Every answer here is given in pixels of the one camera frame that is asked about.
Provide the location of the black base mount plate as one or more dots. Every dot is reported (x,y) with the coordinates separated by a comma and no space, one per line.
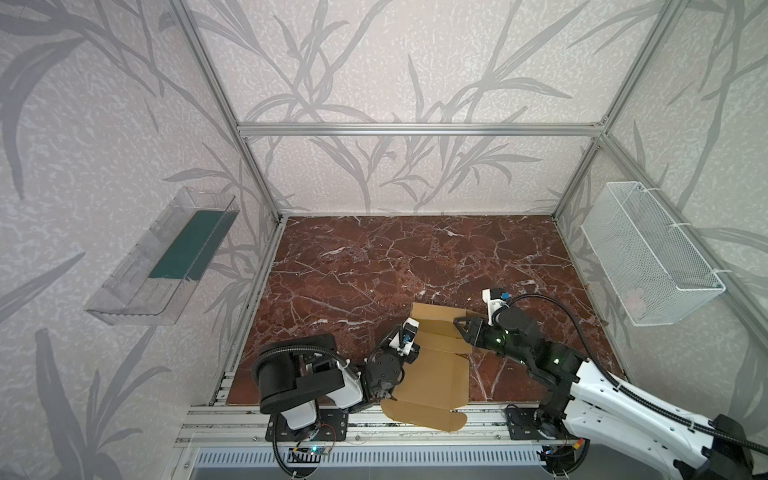
(331,424)
(532,423)

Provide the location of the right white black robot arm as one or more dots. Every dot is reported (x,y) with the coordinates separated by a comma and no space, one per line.
(589,403)

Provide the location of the white wire mesh basket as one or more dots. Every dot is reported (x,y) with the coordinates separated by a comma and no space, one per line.
(657,273)

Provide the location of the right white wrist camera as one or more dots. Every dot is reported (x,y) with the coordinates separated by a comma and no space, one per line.
(495,299)

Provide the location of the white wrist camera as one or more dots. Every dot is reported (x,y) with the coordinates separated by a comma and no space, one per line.
(495,299)
(403,338)

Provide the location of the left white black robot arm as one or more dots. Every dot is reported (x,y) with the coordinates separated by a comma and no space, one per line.
(293,375)

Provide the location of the clear plastic wall bin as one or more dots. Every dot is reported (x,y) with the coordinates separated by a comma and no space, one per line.
(155,281)

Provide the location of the aluminium cage frame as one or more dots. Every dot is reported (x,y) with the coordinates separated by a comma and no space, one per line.
(600,133)

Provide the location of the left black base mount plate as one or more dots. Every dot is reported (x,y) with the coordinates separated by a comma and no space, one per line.
(331,424)

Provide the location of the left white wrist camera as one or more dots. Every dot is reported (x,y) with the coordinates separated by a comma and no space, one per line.
(403,338)

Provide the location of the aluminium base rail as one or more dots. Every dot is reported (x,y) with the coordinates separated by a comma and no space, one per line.
(474,424)

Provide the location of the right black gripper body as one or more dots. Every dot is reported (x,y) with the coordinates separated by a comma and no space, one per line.
(477,330)

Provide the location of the brown cardboard box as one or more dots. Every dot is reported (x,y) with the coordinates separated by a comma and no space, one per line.
(436,384)

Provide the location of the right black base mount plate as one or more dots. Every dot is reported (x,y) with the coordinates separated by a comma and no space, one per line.
(532,423)

